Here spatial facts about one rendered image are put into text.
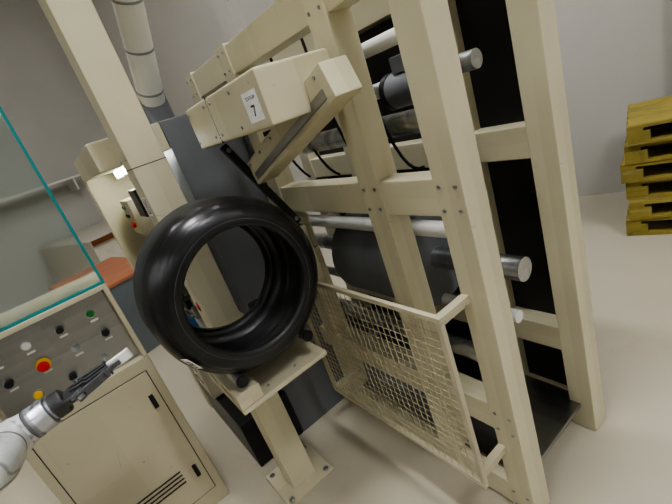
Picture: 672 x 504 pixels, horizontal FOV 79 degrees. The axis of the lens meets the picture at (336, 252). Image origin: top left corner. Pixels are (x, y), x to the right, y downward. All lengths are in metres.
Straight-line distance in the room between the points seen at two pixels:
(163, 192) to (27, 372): 0.91
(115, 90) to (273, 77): 0.68
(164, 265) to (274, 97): 0.56
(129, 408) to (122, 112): 1.24
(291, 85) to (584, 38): 3.54
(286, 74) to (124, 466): 1.78
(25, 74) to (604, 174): 9.36
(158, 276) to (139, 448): 1.11
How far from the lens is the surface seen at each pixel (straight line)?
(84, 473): 2.21
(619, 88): 4.48
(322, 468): 2.32
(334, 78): 1.13
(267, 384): 1.56
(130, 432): 2.16
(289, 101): 1.16
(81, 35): 1.70
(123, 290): 4.36
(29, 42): 10.19
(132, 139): 1.65
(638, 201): 3.70
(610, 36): 4.43
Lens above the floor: 1.65
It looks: 20 degrees down
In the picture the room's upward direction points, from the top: 20 degrees counter-clockwise
